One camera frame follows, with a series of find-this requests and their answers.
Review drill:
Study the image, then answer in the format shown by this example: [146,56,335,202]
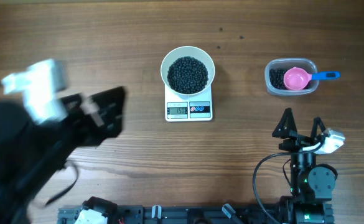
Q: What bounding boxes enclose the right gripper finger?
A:
[310,117,326,140]
[272,108,297,139]

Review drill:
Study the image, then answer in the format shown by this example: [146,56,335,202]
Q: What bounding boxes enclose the pink scoop blue handle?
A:
[283,67,341,90]

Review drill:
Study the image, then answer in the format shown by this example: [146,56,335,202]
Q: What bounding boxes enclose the white bowl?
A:
[160,46,216,95]

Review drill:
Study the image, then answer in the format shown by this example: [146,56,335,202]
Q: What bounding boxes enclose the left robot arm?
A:
[0,86,126,223]

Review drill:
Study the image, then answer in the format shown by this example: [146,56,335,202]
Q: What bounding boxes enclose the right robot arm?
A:
[272,108,338,224]

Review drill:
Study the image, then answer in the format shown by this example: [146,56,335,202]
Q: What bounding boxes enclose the white digital kitchen scale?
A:
[164,85,213,122]

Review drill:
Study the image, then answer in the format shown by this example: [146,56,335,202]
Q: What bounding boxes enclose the black beans in bowl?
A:
[167,57,209,95]

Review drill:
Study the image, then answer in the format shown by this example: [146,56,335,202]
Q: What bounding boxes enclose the clear plastic container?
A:
[264,58,319,96]

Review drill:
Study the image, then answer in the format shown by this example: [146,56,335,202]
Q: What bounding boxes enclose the right black cable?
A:
[252,141,325,224]

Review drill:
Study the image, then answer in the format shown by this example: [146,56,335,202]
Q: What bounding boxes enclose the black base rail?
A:
[56,203,335,224]

